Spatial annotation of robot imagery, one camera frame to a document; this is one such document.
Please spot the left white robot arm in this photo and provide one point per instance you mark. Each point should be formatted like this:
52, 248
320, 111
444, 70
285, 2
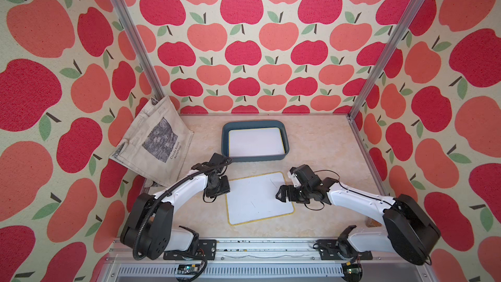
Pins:
149, 230

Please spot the dark teal storage box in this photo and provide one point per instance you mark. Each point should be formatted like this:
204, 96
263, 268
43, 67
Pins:
253, 125

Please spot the aluminium frame post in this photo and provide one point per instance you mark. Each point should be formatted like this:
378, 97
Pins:
139, 48
397, 35

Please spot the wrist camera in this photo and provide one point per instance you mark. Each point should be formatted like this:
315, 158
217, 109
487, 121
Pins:
217, 164
304, 176

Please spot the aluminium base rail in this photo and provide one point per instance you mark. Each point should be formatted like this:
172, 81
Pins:
261, 259

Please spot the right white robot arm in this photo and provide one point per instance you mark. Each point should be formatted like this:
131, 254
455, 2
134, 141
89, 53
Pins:
407, 229

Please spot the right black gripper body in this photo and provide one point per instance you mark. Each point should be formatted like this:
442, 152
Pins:
298, 194

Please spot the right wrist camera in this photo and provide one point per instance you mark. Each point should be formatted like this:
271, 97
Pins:
304, 176

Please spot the left aluminium frame post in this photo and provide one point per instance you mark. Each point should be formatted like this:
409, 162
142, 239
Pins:
139, 48

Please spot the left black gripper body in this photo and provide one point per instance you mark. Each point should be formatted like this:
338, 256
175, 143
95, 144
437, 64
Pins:
222, 186

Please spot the beige printed tote bag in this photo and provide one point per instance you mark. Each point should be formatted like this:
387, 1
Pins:
156, 144

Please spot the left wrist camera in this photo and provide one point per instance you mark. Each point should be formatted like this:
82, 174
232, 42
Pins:
217, 164

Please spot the right aluminium frame post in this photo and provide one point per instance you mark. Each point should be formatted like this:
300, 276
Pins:
397, 35

